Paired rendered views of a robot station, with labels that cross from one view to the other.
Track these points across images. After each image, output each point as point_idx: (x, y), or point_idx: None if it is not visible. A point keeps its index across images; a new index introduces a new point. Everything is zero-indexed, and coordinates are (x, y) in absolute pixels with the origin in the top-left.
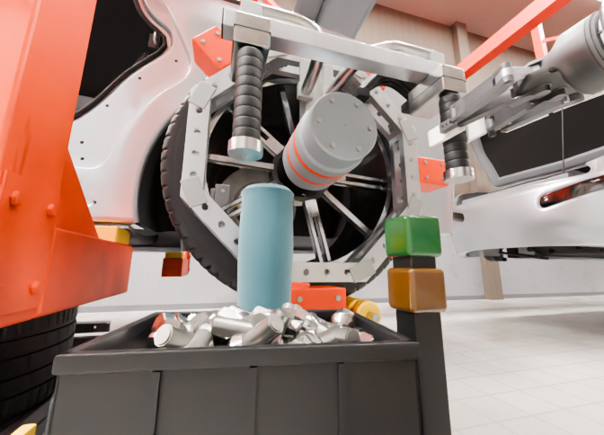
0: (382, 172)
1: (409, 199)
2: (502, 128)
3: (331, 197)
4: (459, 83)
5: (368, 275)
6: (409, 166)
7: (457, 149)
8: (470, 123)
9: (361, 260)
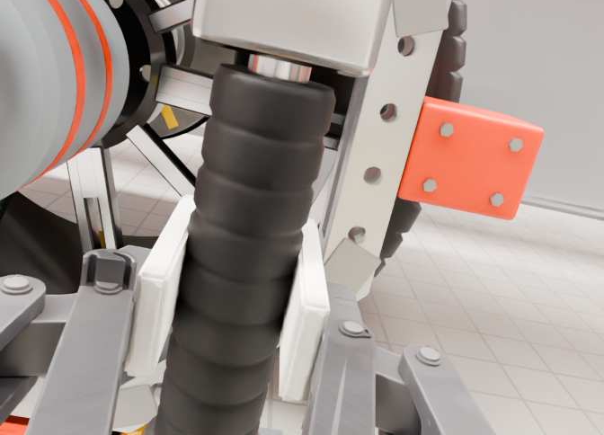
0: (350, 91)
1: (332, 249)
2: (381, 430)
3: (151, 149)
4: None
5: (135, 423)
6: (371, 138)
7: (182, 390)
8: (297, 280)
9: (123, 385)
